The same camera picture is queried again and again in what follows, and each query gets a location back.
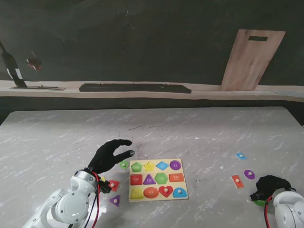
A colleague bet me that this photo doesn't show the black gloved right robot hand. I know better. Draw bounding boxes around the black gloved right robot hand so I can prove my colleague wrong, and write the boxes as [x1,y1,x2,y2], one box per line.
[249,175,295,202]

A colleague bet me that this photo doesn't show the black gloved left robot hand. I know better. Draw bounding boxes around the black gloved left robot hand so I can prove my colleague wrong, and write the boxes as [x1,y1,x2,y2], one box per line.
[88,139,135,175]

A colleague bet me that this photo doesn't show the orange rectangle puzzle piece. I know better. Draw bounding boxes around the orange rectangle puzzle piece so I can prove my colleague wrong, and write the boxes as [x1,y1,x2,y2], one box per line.
[231,174,245,189]

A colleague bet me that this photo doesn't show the wooden shape puzzle board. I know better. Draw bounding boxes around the wooden shape puzzle board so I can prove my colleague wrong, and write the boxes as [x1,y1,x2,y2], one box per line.
[129,158,190,203]

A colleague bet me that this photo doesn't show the red heart puzzle piece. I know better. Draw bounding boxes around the red heart puzzle piece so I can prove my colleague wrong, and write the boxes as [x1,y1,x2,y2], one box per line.
[158,185,174,198]

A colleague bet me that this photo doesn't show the blue semicircle puzzle piece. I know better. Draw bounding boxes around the blue semicircle puzzle piece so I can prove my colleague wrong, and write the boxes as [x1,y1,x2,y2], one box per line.
[172,187,189,199]

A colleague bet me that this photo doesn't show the red square puzzle piece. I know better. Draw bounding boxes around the red square puzzle piece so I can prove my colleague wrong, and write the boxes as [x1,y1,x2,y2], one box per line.
[108,180,120,192]

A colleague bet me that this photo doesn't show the purple triangle puzzle piece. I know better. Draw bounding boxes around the purple triangle puzzle piece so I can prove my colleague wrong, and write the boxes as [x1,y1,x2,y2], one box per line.
[109,194,121,208]

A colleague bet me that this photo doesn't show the flat wooden coaster board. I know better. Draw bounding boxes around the flat wooden coaster board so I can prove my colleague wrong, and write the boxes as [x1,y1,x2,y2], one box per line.
[9,85,67,91]

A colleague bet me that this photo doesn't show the wooden cutting board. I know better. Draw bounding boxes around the wooden cutting board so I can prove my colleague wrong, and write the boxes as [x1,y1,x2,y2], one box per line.
[219,29,286,92]

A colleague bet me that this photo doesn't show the long black tray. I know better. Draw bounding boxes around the long black tray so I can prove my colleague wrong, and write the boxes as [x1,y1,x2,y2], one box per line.
[79,82,192,94]

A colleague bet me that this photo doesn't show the long wooden shelf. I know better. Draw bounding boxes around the long wooden shelf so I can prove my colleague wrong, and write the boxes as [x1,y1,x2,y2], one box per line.
[0,80,304,103]

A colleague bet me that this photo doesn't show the red wine glass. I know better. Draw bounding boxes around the red wine glass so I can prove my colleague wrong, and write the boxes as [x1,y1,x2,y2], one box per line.
[25,49,46,88]

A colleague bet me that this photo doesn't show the dark wine bottle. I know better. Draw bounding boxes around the dark wine bottle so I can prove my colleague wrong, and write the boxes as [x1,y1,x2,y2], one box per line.
[0,40,28,88]

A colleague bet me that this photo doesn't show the red right arm cables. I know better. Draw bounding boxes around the red right arm cables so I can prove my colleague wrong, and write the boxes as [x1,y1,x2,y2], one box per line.
[264,196,273,228]

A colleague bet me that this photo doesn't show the red arm cables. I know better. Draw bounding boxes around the red arm cables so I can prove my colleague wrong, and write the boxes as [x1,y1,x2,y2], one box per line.
[264,196,273,228]
[89,172,101,228]

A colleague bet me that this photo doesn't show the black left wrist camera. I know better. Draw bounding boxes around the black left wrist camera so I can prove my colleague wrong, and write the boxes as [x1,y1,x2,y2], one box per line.
[98,179,112,193]

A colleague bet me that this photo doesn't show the red left arm cables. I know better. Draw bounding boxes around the red left arm cables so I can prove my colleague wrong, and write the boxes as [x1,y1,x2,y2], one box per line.
[89,172,101,228]

